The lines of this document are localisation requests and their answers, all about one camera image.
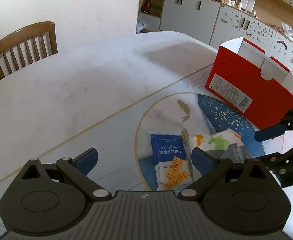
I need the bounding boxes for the red cardboard shoe box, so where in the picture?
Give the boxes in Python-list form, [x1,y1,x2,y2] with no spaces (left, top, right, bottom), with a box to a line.
[204,37,293,131]

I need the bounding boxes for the white stickered cabinet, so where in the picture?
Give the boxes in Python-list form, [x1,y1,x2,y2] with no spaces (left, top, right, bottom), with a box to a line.
[210,5,293,95]

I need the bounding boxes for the white storage containers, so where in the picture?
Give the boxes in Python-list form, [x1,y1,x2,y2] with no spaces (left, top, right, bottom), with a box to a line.
[241,0,256,12]

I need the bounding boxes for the pale plastic bag on floor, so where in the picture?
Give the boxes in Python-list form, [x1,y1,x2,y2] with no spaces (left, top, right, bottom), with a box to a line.
[136,20,147,34]

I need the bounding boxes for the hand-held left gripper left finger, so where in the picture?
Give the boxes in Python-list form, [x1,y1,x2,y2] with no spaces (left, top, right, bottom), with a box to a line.
[21,147,112,202]

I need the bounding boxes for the wooden chair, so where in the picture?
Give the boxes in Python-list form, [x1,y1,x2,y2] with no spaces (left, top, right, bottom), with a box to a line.
[0,21,58,81]

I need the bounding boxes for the open tall cupboard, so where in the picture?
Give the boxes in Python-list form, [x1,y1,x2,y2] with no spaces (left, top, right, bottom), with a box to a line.
[138,0,166,34]

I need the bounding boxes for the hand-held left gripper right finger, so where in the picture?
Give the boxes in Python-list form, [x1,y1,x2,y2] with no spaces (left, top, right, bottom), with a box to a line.
[178,147,270,202]

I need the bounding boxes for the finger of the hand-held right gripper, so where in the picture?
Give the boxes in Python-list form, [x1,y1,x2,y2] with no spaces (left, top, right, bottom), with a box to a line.
[244,142,293,188]
[255,102,293,142]

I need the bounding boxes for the wooden open shelf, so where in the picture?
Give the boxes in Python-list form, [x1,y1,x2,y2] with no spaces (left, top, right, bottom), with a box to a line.
[221,0,293,34]

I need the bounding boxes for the grey two-door cabinet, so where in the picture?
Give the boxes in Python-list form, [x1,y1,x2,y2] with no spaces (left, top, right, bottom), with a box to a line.
[159,0,222,46]

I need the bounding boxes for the white plastic bag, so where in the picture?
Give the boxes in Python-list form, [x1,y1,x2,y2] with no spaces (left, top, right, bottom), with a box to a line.
[281,22,293,39]

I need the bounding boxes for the white printed tissue pack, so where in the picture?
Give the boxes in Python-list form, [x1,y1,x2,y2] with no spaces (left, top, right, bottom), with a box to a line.
[188,128,252,178]

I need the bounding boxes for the cardboard carton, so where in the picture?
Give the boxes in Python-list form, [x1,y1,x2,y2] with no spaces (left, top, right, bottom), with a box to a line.
[150,0,163,16]

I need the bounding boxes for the blue white biscuit packet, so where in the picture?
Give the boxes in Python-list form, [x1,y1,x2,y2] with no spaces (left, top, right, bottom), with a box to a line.
[148,131,194,192]

